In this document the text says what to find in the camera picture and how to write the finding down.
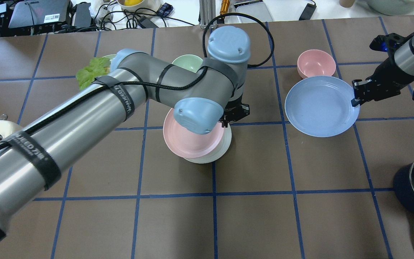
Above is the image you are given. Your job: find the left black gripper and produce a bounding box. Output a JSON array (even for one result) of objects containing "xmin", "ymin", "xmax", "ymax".
[{"xmin": 220, "ymin": 97, "xmax": 250, "ymax": 128}]

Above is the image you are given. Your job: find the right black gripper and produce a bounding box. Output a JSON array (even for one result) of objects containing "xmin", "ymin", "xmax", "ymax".
[{"xmin": 350, "ymin": 32, "xmax": 414, "ymax": 108}]

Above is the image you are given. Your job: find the blue plate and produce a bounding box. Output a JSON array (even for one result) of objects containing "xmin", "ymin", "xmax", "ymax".
[{"xmin": 284, "ymin": 76, "xmax": 360, "ymax": 137}]

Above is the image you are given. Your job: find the pink plate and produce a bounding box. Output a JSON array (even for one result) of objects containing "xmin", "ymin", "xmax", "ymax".
[{"xmin": 163, "ymin": 108, "xmax": 224, "ymax": 158}]

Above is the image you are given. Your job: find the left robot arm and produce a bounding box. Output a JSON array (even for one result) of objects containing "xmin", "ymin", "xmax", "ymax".
[{"xmin": 0, "ymin": 26, "xmax": 251, "ymax": 241}]

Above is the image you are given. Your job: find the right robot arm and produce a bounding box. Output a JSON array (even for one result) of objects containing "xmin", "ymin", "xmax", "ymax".
[{"xmin": 351, "ymin": 33, "xmax": 414, "ymax": 107}]

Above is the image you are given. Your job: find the cream white plate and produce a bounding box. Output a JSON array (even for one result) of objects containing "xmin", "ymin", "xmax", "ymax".
[{"xmin": 184, "ymin": 125, "xmax": 232, "ymax": 164}]

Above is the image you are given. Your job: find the pink bowl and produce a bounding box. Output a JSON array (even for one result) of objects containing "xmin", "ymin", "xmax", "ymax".
[{"xmin": 297, "ymin": 49, "xmax": 336, "ymax": 79}]

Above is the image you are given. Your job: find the green bowl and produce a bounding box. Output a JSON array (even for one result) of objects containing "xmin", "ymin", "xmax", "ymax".
[{"xmin": 171, "ymin": 54, "xmax": 203, "ymax": 73}]

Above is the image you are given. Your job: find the black power adapter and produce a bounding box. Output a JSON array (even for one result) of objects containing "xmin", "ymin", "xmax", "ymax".
[{"xmin": 299, "ymin": 2, "xmax": 317, "ymax": 20}]

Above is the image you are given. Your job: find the dark blue pot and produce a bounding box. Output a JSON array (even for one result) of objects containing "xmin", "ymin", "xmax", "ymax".
[{"xmin": 393, "ymin": 163, "xmax": 414, "ymax": 214}]

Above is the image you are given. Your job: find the green plate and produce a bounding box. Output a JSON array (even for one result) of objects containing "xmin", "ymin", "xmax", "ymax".
[{"xmin": 101, "ymin": 54, "xmax": 116, "ymax": 74}]

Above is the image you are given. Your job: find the green lettuce leaf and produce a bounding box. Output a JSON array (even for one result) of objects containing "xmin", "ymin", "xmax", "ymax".
[{"xmin": 75, "ymin": 57, "xmax": 107, "ymax": 91}]

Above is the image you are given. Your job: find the bowl with toy fruit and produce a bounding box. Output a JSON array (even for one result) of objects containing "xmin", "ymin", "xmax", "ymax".
[{"xmin": 117, "ymin": 0, "xmax": 162, "ymax": 12}]

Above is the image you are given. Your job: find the aluminium frame post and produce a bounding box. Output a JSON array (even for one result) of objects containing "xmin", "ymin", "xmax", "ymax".
[{"xmin": 199, "ymin": 0, "xmax": 217, "ymax": 29}]

